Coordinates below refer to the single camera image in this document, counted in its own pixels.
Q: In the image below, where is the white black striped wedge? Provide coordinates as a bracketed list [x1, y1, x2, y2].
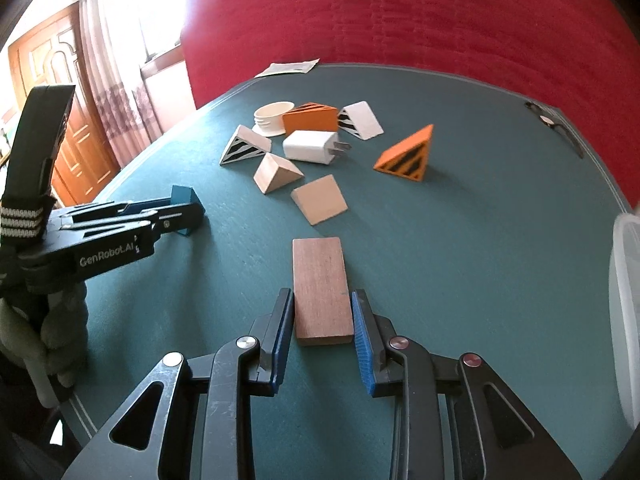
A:
[219, 125, 272, 166]

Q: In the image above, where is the orange block striped top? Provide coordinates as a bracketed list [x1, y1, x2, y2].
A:
[282, 103, 338, 136]

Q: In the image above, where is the plain wooden wedge block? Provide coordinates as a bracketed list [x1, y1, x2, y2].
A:
[291, 174, 348, 226]

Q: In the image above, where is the white paper sheet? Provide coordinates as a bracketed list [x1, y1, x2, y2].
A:
[255, 58, 320, 78]

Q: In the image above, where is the black strap with disc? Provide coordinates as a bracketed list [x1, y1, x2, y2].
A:
[524, 101, 585, 160]

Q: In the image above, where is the white wedge striped side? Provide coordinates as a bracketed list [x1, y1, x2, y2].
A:
[337, 101, 384, 141]

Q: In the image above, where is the brown wooden rectangular block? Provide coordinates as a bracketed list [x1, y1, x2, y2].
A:
[292, 237, 354, 346]

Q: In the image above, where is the grey gloved left hand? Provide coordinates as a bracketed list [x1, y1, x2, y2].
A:
[1, 282, 89, 408]

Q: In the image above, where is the patterned sheer curtain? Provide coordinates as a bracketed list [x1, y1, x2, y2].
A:
[79, 0, 163, 167]

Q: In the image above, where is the white threaded plastic cap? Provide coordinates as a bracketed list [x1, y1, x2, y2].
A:
[252, 101, 295, 138]

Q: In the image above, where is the wooden door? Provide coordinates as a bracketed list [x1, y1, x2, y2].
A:
[7, 1, 122, 207]

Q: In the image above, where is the blue wedge block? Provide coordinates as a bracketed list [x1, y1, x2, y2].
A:
[170, 184, 205, 236]

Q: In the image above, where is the orange black striped wedge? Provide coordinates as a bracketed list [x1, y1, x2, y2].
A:
[373, 125, 434, 182]

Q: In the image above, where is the clear plastic bowl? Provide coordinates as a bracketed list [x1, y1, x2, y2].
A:
[608, 214, 639, 429]

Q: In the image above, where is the red quilted sofa back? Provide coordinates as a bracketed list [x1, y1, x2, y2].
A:
[181, 0, 639, 203]

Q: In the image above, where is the white power adapter plug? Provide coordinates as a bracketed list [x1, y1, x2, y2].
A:
[282, 130, 352, 165]

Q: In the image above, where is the light wooden wedge block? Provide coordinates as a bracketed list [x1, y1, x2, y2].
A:
[253, 153, 304, 194]

